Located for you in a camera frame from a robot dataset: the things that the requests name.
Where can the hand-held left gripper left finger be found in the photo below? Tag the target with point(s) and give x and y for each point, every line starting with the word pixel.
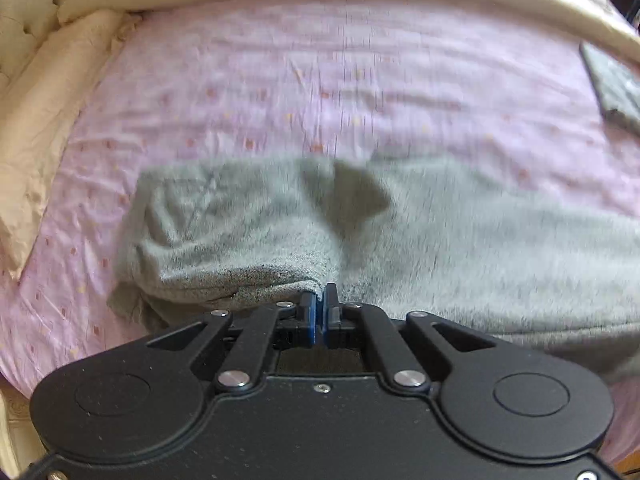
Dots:
pixel 312 321

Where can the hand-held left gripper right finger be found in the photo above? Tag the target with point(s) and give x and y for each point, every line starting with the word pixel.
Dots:
pixel 328 321

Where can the grey pants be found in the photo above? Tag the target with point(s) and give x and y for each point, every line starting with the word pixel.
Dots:
pixel 450 260

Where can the pink patterned bed sheet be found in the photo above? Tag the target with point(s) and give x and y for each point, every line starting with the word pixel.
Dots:
pixel 300 85

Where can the cream nightstand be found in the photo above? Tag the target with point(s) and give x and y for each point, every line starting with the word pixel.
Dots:
pixel 12 425

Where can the cream pillow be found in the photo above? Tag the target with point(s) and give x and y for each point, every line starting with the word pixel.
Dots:
pixel 40 135

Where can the dark grey folded cloth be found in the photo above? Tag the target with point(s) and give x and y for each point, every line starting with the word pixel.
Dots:
pixel 617 85

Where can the cream tufted headboard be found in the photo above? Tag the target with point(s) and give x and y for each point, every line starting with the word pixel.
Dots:
pixel 25 5

